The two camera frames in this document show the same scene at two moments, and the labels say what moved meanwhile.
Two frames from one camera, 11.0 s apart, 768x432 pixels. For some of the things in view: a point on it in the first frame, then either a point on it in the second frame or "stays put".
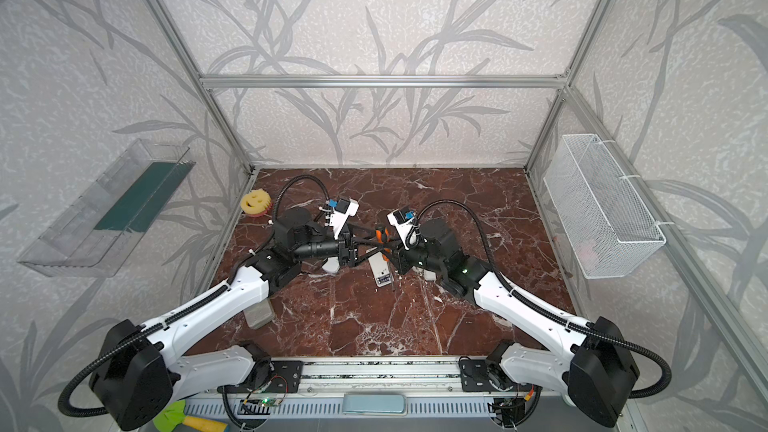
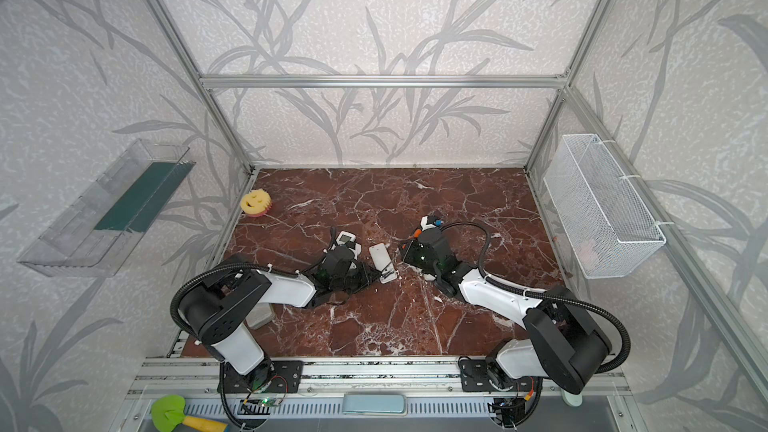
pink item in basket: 587,254 stays put
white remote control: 380,268 stays put
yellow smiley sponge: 256,203 stays put
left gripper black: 347,250 -> 359,273
